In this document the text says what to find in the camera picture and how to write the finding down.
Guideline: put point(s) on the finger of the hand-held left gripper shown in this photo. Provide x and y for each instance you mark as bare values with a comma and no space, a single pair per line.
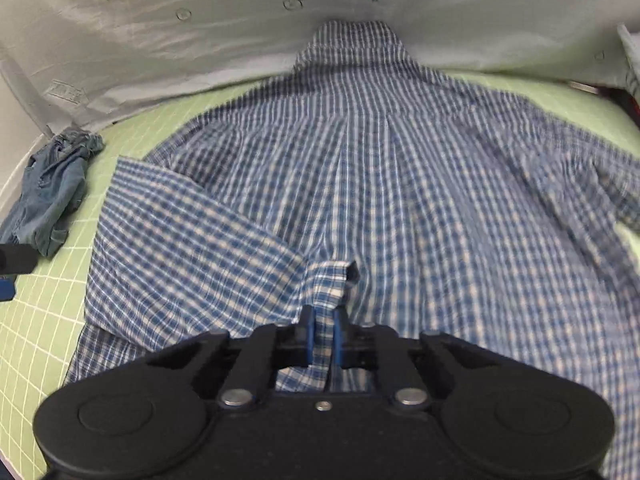
17,259
6,291

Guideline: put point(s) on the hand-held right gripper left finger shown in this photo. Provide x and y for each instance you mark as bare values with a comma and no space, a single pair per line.
310,332

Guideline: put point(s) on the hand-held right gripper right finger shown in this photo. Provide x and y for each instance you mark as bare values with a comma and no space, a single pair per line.
339,335

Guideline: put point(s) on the blue plaid shirt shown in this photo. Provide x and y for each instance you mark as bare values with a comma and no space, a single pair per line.
400,185

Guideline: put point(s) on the blue denim garment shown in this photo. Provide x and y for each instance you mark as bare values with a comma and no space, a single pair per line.
50,195

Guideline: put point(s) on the white board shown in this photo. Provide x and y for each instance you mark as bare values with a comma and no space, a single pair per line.
15,130

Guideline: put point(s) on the white carrot print sheet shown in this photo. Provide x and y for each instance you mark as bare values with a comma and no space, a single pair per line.
200,50

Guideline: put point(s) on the folded grey cloth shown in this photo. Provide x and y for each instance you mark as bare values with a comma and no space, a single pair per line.
631,55

